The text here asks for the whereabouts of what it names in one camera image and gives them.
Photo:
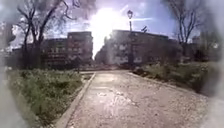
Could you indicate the dark building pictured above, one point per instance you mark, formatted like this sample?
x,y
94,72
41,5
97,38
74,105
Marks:
x,y
140,46

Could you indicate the gravel path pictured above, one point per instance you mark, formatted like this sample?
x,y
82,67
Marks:
x,y
133,100

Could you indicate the brick building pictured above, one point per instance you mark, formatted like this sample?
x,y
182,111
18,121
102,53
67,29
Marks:
x,y
70,48

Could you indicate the stone kerb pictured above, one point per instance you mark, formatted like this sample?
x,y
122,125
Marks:
x,y
75,106
160,83

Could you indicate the low green plants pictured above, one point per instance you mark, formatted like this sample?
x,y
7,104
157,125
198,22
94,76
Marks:
x,y
173,71

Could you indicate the grass patch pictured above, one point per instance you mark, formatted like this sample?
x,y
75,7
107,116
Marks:
x,y
43,90

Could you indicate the bare tree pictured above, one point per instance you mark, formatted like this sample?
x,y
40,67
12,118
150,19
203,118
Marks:
x,y
185,33
36,43

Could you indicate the lamp post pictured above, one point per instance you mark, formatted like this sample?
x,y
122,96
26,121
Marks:
x,y
130,20

